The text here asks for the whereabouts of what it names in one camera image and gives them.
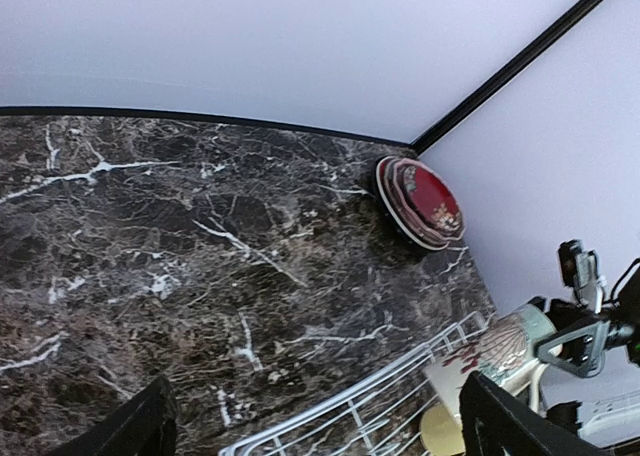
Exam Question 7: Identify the white wire dish rack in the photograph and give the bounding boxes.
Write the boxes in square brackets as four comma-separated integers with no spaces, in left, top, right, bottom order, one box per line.
[219,311,488,455]

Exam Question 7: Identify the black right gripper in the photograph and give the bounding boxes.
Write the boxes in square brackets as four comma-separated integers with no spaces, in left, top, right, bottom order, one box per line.
[535,258,639,379]

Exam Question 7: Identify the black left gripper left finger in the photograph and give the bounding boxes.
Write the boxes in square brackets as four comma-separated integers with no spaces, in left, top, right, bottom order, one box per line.
[49,375,177,456]

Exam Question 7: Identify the yellow mug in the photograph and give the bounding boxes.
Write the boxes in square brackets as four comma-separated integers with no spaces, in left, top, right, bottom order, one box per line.
[420,404,465,456]

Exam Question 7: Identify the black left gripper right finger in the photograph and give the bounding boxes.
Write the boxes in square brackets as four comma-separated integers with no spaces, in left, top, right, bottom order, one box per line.
[459,371,600,456]

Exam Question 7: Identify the black striped rim plate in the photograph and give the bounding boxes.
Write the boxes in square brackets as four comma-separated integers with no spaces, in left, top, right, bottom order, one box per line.
[372,156,432,252]

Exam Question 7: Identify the pink polka dot plate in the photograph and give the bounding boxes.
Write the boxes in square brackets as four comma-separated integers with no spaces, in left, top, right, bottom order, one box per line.
[390,158,465,243]

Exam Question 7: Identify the light green plate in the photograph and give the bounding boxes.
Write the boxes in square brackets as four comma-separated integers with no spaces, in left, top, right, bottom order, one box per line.
[383,157,449,252]

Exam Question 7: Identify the red floral plate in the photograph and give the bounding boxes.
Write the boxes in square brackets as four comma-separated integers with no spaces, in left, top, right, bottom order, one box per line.
[400,163,463,235]

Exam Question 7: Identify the white patterned tall mug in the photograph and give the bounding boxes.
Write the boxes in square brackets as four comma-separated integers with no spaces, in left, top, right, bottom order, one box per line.
[425,304,556,422]

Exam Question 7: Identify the right black frame post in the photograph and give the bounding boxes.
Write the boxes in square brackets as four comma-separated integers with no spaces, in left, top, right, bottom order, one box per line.
[410,0,605,154]

